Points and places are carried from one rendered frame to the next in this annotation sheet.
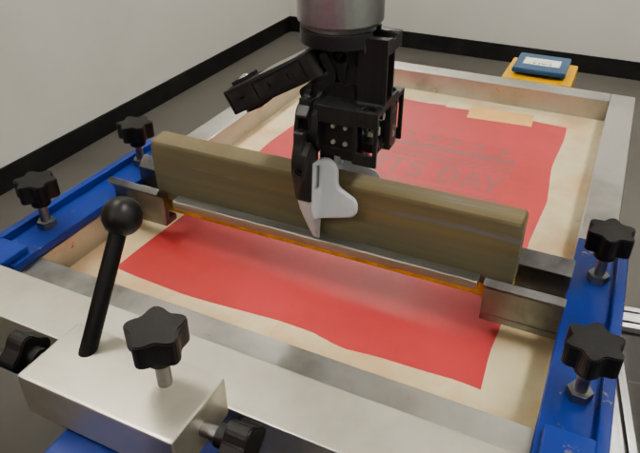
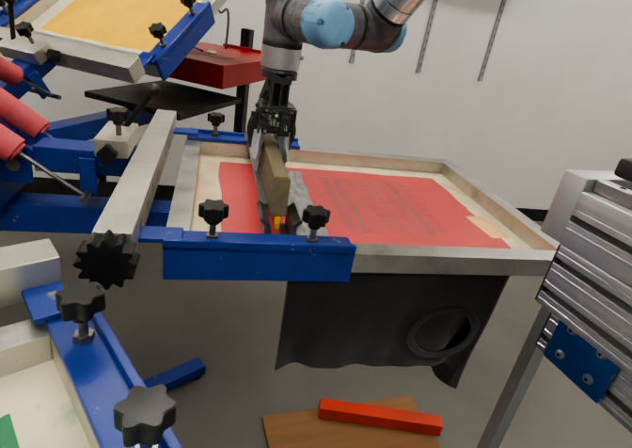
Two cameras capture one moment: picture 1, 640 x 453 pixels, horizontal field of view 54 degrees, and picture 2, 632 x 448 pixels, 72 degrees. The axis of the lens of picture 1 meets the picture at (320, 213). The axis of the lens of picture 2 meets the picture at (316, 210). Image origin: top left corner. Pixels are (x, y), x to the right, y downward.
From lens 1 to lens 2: 0.75 m
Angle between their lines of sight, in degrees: 43
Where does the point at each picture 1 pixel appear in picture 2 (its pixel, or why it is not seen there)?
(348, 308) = (244, 206)
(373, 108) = (268, 107)
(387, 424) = (140, 181)
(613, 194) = (421, 252)
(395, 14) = not seen: outside the picture
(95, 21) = (462, 150)
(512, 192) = (400, 237)
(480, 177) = (401, 226)
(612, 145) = (490, 251)
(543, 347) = not seen: hidden behind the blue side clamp
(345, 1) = (264, 53)
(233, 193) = not seen: hidden behind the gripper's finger
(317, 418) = (135, 170)
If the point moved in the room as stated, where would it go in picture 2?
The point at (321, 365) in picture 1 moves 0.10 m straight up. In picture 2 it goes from (187, 191) to (189, 142)
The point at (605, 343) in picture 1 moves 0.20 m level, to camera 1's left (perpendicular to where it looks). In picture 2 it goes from (213, 206) to (166, 160)
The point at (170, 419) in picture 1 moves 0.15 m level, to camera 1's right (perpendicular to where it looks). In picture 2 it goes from (103, 136) to (127, 165)
